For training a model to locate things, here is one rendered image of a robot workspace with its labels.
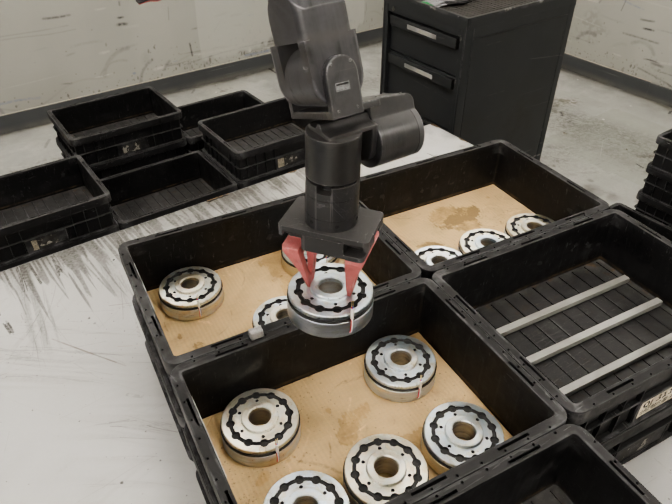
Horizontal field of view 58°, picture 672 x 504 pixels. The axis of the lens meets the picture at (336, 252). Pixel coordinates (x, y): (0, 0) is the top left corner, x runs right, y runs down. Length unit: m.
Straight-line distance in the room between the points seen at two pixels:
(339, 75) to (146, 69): 3.44
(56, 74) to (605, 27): 3.31
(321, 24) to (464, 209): 0.76
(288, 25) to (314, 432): 0.52
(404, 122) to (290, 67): 0.13
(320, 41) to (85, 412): 0.75
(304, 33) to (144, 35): 3.39
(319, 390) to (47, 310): 0.64
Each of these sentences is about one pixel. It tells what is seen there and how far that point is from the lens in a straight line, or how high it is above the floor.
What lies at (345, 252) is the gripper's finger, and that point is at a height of 1.12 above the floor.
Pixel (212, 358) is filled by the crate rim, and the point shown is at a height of 0.93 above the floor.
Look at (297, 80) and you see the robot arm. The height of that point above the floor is 1.30.
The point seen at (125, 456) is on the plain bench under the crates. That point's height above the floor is 0.70.
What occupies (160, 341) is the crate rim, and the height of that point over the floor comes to 0.93.
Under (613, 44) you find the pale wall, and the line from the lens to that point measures 4.38.
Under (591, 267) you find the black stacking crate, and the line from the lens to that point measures 1.18.
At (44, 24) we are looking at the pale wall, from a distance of 3.77.
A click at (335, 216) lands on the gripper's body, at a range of 0.62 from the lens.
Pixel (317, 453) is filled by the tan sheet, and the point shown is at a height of 0.83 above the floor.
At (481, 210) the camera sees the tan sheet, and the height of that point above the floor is 0.83.
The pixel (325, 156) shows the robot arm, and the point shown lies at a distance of 0.59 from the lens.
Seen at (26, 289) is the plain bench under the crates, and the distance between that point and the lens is 1.39.
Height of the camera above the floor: 1.51
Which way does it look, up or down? 37 degrees down
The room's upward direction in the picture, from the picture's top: straight up
